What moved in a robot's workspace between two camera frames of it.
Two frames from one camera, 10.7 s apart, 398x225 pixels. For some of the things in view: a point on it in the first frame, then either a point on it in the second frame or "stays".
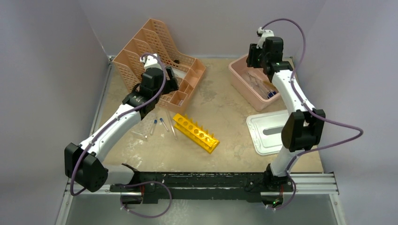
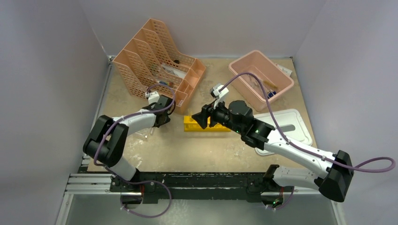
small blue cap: (271, 93) stays
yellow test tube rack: (192, 130) to (190, 124)
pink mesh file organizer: (154, 39) stays
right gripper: (253, 51) to (202, 117)
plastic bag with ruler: (179, 73) stays
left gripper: (170, 84) to (167, 119)
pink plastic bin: (252, 84) stays
